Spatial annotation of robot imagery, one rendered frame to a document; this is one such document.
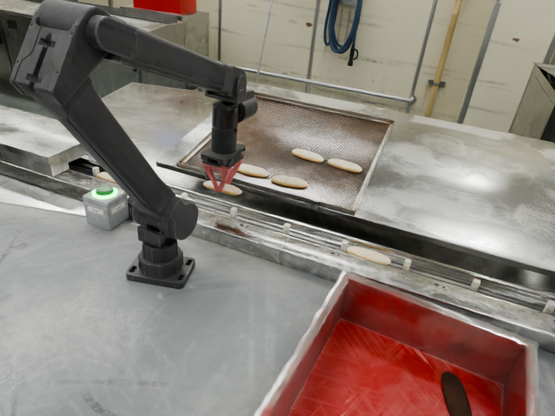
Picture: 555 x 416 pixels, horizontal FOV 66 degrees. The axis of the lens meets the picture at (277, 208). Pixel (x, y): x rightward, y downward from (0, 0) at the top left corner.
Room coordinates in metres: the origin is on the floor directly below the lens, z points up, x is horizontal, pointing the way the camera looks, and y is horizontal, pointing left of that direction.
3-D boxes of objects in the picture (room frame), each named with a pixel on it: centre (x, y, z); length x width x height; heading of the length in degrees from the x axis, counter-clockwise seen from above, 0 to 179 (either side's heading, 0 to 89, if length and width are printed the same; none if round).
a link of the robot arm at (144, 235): (0.70, 0.22, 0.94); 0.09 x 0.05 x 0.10; 157
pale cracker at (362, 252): (0.77, -0.21, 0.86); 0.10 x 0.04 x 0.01; 71
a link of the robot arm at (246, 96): (0.93, 0.12, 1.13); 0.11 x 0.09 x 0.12; 157
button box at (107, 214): (0.85, 0.40, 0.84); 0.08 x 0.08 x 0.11; 71
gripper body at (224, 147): (0.89, 0.13, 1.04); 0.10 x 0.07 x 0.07; 161
